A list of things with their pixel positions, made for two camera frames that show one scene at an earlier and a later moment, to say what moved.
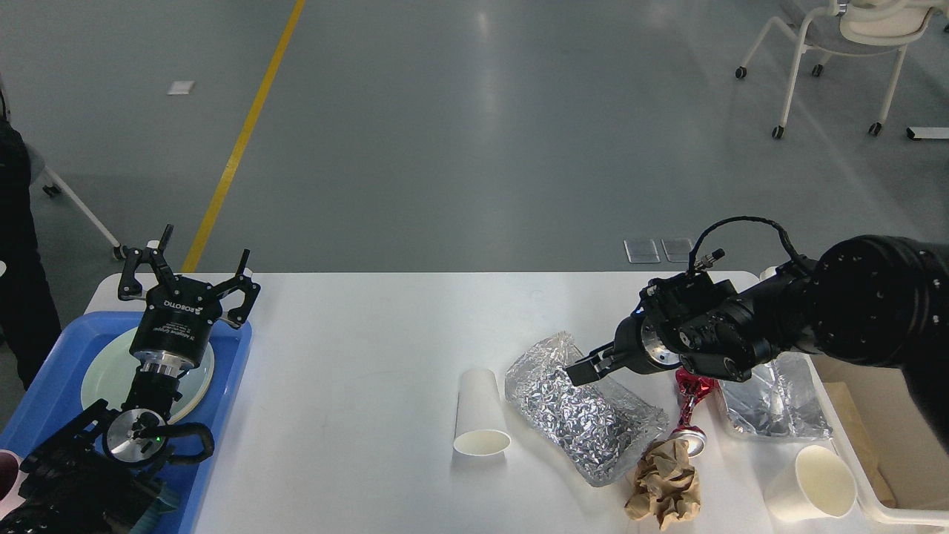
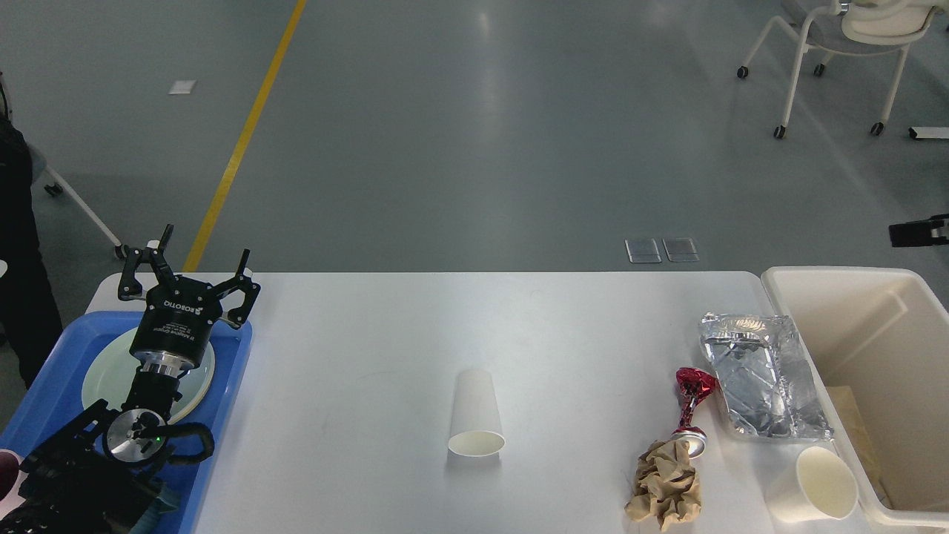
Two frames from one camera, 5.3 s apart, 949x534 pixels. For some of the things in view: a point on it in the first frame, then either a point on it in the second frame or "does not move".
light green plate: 112,368 does not move
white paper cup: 820,489 does not move
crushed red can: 693,390 does not move
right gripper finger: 594,366 → 917,233
